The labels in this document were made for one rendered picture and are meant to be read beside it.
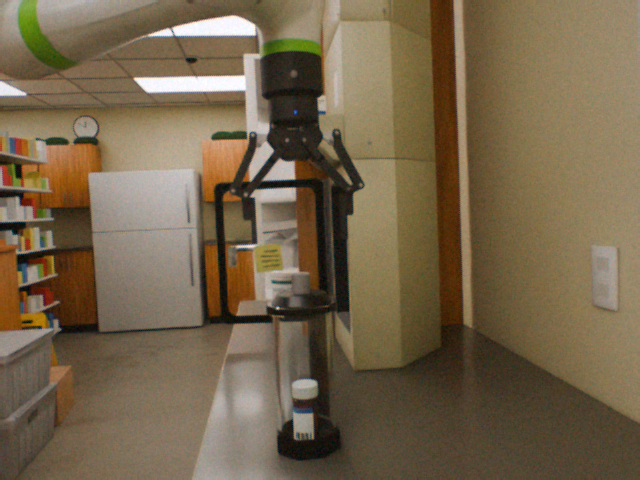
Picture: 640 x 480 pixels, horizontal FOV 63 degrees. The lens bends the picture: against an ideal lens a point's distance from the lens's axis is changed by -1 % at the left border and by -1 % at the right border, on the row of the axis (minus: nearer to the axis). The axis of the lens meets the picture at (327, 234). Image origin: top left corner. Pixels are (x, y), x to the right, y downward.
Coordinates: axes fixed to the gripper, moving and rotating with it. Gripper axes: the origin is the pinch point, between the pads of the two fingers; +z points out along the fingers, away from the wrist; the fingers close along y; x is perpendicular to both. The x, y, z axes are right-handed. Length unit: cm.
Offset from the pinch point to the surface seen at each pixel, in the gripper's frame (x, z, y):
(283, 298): 2.8, 9.2, 3.1
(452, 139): -71, -22, -52
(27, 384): -213, 83, 136
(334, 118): -34.2, -23.0, -11.2
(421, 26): -45, -46, -35
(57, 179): -558, -51, 238
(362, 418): -8.1, 33.0, -9.8
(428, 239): -44, 5, -34
